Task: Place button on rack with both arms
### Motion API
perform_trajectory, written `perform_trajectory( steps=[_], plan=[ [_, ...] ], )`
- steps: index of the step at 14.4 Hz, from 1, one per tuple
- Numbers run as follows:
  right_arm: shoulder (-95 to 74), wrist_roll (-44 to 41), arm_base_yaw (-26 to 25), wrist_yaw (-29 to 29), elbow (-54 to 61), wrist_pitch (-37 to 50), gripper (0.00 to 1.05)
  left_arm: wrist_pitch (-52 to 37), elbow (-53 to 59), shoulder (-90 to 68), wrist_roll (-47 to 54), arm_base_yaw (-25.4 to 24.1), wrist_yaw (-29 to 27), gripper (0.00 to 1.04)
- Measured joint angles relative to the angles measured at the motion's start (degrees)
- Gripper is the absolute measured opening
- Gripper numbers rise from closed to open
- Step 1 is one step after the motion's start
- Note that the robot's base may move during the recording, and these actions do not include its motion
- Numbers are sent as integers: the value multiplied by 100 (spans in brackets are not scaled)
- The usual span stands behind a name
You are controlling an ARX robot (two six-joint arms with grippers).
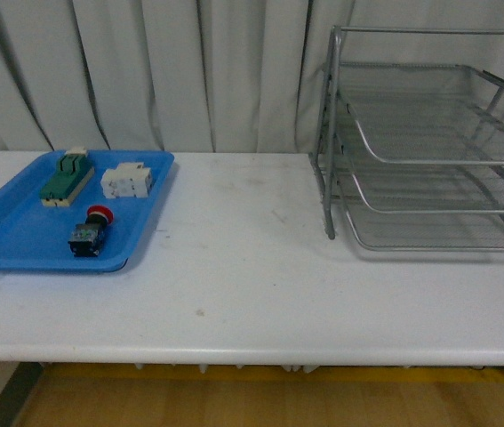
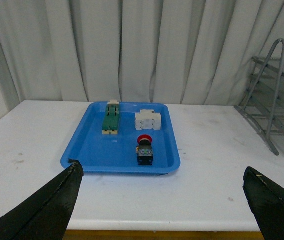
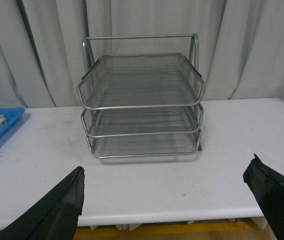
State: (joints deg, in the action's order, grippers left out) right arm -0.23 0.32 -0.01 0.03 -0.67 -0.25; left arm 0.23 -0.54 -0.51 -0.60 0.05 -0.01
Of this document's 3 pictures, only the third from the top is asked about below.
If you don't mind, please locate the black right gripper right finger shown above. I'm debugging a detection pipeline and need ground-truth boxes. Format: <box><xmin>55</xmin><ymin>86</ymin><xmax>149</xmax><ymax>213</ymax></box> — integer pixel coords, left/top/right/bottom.
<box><xmin>242</xmin><ymin>154</ymin><xmax>284</xmax><ymax>240</ymax></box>

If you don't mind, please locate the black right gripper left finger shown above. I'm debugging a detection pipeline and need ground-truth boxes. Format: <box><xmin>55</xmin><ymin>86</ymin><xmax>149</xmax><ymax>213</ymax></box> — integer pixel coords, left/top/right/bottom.
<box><xmin>0</xmin><ymin>166</ymin><xmax>85</xmax><ymax>240</ymax></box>

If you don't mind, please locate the silver mesh tray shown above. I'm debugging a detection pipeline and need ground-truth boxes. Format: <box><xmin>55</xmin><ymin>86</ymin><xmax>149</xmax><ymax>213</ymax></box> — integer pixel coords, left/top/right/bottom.
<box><xmin>81</xmin><ymin>104</ymin><xmax>204</xmax><ymax>138</ymax></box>
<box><xmin>78</xmin><ymin>53</ymin><xmax>205</xmax><ymax>110</ymax></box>
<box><xmin>86</xmin><ymin>129</ymin><xmax>202</xmax><ymax>159</ymax></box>

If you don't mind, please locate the white pleated curtain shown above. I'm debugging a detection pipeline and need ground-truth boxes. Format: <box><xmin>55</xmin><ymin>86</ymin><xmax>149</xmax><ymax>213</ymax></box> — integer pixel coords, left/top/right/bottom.
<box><xmin>0</xmin><ymin>0</ymin><xmax>284</xmax><ymax>108</ymax></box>

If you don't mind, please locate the silver mesh rack frame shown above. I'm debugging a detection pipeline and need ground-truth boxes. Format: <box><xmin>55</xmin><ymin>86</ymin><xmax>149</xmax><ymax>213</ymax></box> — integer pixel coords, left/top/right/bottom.
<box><xmin>82</xmin><ymin>33</ymin><xmax>204</xmax><ymax>152</ymax></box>

